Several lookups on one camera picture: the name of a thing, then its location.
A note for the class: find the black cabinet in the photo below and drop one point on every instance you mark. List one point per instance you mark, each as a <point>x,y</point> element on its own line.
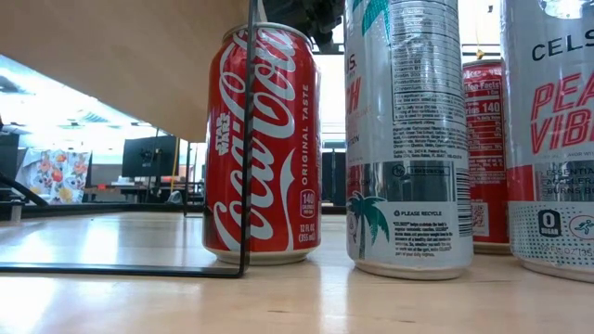
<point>333,181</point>

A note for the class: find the white Celsius energy can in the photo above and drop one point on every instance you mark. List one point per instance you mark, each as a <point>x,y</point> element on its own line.
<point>552,139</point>
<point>408,139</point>

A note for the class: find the red Coca-Cola can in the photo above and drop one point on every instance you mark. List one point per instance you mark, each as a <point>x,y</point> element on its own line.
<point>485,139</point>

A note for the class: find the wooden shelf black metal frame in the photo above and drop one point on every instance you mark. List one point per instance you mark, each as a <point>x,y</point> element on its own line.
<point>116,55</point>

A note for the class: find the floral patterned cloth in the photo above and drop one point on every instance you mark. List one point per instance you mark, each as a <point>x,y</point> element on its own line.
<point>53,176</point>

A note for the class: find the Star Wars Coca-Cola can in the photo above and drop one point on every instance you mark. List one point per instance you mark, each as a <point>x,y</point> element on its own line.
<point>278,139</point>

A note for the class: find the black computer monitor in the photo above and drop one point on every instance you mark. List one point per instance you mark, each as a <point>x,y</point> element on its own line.
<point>148,158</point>

